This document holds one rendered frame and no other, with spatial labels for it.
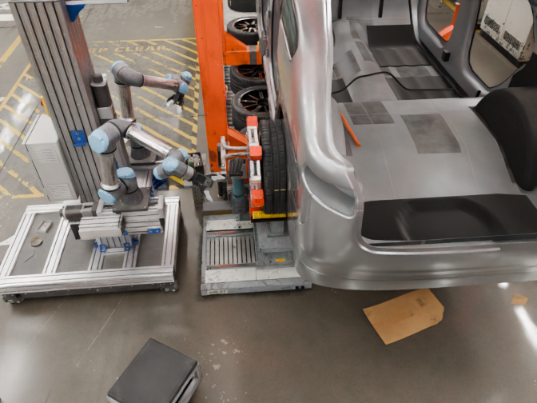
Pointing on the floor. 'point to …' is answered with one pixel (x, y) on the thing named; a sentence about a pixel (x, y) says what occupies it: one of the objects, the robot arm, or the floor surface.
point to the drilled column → (198, 198)
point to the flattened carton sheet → (405, 315)
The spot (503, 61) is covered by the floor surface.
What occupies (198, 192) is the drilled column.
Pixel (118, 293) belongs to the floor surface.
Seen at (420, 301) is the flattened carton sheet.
